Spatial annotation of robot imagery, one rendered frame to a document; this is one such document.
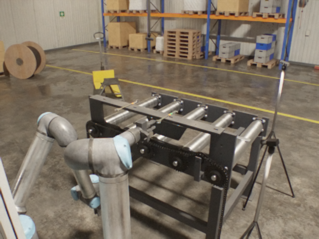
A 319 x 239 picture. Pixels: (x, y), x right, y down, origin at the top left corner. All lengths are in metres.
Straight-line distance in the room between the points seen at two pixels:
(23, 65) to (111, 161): 7.43
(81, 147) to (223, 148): 1.02
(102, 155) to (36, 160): 0.71
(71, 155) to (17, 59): 7.40
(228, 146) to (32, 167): 1.17
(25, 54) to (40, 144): 6.66
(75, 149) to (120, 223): 0.32
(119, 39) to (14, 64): 5.65
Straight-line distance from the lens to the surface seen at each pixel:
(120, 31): 12.54
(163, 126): 1.92
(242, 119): 2.65
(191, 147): 1.98
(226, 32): 11.25
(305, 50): 10.58
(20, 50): 8.21
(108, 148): 0.94
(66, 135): 1.48
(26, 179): 1.62
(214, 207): 1.98
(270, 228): 2.77
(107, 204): 1.02
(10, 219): 1.00
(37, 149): 1.58
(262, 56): 9.37
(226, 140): 1.69
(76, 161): 0.98
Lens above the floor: 1.89
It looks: 24 degrees down
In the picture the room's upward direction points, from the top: straight up
